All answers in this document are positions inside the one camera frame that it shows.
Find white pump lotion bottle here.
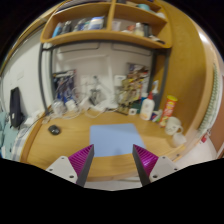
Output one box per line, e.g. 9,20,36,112
139,91,156,121

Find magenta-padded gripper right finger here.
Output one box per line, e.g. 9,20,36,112
132,143,180,187

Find wooden shelf unit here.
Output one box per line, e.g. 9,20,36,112
40,0,173,50

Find plaid blue white bedding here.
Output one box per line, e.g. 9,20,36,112
11,133,29,163

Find brown tree figure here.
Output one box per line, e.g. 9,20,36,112
117,74,141,114

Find black bag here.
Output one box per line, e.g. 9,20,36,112
8,86,25,129

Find light blue mouse pad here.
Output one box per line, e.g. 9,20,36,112
89,123,147,158

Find teal blanket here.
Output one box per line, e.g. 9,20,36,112
0,111,19,158

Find colourful toy boxes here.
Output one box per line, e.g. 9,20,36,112
126,63,150,98

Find black computer mouse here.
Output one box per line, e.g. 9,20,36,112
47,124,62,136

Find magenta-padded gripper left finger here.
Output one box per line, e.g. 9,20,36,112
45,143,95,188

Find blue-capped spray bottle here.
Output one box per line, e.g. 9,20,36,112
150,79,160,101

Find white charging cables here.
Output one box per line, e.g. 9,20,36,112
43,84,118,121

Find robot model kit box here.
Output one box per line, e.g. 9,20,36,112
51,69,78,101

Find white mug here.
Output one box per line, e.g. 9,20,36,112
164,116,184,136

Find small white cup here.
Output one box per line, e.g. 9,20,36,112
171,132,188,148

